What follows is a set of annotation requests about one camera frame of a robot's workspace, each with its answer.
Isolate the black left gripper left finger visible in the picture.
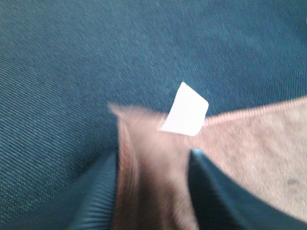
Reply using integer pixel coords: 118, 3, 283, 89
57, 150, 118, 230

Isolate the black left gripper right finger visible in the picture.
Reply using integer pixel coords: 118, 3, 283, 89
188, 149, 307, 230

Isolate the brown microfibre towel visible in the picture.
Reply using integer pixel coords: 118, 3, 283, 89
110, 97, 307, 230

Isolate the white towel label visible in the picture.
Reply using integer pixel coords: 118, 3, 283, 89
159, 82, 209, 137

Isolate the black table cloth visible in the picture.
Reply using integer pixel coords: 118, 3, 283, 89
0, 0, 307, 230

